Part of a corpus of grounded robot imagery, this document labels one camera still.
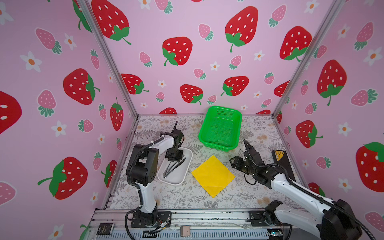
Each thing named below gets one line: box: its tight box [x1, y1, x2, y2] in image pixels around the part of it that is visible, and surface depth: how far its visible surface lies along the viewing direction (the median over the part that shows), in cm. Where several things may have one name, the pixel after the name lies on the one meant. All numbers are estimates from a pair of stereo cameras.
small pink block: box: [180, 225, 191, 237], surface depth 71 cm
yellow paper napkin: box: [191, 155, 236, 198], surface depth 92 cm
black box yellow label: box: [271, 149, 296, 182], surface depth 96 cm
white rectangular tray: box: [157, 148, 193, 186], surface depth 92 cm
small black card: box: [96, 223, 115, 235], surface depth 71 cm
